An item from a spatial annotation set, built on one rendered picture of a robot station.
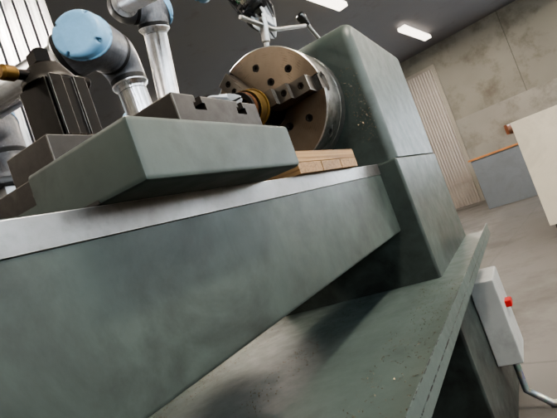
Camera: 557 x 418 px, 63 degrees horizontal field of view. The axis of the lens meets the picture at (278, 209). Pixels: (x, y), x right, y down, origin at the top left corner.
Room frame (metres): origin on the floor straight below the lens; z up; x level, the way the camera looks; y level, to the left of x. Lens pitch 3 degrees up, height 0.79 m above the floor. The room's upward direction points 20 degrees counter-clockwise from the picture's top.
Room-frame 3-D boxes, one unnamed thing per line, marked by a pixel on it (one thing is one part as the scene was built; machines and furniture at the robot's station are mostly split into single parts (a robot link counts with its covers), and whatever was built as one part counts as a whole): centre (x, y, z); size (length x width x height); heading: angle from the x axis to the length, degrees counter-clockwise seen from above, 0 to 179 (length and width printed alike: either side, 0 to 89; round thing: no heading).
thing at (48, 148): (0.72, 0.25, 1.00); 0.20 x 0.10 x 0.05; 151
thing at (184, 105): (0.66, 0.21, 0.95); 0.43 x 0.18 x 0.04; 61
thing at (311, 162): (0.96, 0.03, 0.89); 0.36 x 0.30 x 0.04; 61
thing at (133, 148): (0.63, 0.25, 0.90); 0.53 x 0.30 x 0.06; 61
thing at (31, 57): (0.69, 0.27, 1.17); 0.04 x 0.04 x 0.04
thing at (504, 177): (7.35, -3.76, 0.40); 1.54 x 0.77 x 0.80; 142
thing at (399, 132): (1.54, -0.26, 1.06); 0.59 x 0.48 x 0.39; 151
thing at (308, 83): (1.06, -0.13, 1.08); 0.12 x 0.11 x 0.05; 61
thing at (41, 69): (0.69, 0.27, 1.14); 0.08 x 0.08 x 0.03
